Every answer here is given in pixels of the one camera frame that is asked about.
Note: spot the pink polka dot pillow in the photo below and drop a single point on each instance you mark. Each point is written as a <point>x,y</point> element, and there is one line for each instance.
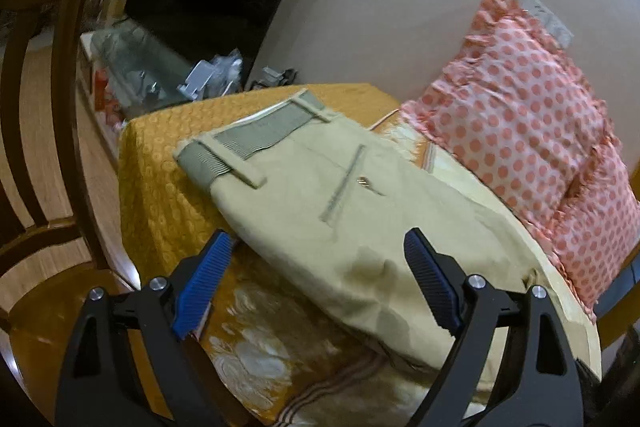
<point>530,142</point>

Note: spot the yellow patterned bedsheet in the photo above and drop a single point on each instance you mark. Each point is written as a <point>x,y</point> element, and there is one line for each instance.
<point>200,227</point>

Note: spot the grey plastic gadget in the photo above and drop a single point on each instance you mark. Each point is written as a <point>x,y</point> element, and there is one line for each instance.
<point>200,79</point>

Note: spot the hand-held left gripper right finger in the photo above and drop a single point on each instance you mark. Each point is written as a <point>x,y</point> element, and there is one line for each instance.
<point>434,287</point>

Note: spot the wooden chair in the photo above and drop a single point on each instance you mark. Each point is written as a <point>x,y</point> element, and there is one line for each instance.
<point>45,157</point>

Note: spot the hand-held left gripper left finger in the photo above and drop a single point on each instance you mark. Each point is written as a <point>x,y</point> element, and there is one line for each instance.
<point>200,282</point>

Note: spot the red white packet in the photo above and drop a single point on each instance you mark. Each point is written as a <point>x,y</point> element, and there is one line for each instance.
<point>107,94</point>

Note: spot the clear plastic wrap pile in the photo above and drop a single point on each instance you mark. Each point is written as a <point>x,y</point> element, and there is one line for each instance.
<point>135,67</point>

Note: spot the grey tape patch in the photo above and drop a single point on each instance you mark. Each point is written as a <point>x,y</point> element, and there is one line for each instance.
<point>549,19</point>

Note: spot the small grey device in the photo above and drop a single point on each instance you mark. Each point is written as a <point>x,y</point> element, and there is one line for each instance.
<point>275,77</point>

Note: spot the beige pants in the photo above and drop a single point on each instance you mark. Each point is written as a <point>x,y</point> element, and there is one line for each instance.
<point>320,217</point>

